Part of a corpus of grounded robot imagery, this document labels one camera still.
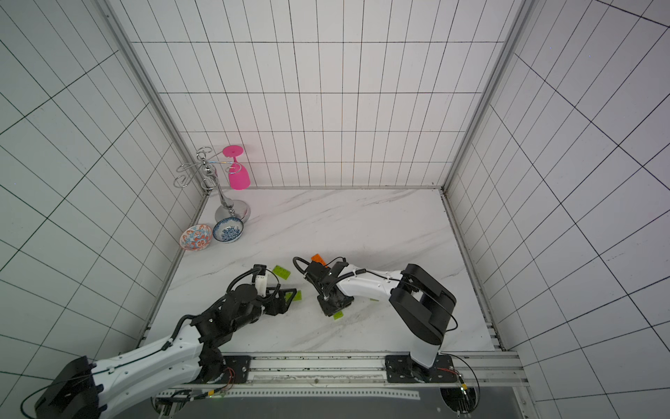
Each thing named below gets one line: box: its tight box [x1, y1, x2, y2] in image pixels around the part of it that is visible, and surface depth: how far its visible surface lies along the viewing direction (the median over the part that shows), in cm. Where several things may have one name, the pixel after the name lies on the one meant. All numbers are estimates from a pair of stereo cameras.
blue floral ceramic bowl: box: [212, 216, 244, 243], surface depth 105 cm
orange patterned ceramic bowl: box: [179, 224, 212, 252], surface depth 102 cm
